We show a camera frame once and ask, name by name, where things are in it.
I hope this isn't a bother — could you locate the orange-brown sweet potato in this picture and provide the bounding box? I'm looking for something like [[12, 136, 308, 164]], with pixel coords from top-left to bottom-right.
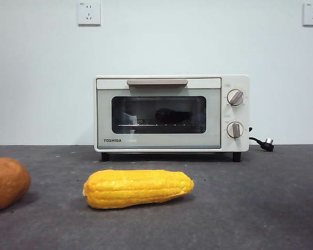
[[0, 157, 31, 215]]

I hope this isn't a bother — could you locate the black power cable with plug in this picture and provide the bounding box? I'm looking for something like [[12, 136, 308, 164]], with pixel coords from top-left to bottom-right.
[[248, 127, 275, 152]]

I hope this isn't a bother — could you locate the purple eggplant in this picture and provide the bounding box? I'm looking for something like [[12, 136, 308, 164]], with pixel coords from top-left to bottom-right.
[[155, 108, 192, 123]]

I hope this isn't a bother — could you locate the yellow corn cob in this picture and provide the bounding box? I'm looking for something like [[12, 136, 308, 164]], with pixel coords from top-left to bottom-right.
[[82, 169, 195, 209]]

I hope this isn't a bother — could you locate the white glass oven door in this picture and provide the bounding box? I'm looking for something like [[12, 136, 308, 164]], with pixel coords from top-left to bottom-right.
[[96, 77, 222, 151]]

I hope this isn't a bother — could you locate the beige round oven knob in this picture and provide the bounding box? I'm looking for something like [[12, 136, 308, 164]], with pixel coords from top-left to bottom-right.
[[227, 89, 245, 106], [226, 121, 245, 139]]

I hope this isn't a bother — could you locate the metal wire oven rack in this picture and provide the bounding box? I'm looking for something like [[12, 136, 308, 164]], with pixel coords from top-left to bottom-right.
[[117, 122, 202, 128]]

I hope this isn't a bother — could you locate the white toaster oven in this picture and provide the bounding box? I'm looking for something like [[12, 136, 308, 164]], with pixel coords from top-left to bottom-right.
[[94, 74, 250, 163]]

